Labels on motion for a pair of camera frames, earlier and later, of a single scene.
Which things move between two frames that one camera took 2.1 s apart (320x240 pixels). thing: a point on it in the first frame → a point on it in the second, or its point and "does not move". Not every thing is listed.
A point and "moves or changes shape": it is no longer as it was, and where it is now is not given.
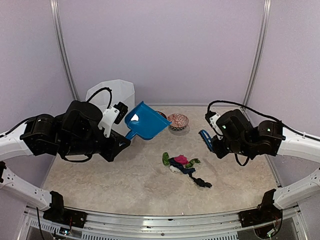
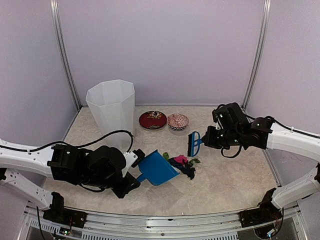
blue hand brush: [207, 139] moves or changes shape
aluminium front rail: [33, 225] does not move
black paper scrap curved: [200, 182] → [189, 171]
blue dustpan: [151, 124] → [156, 169]
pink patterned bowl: [179, 121] does not move
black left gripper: [116, 139] → [126, 187]
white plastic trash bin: [105, 93] does not move
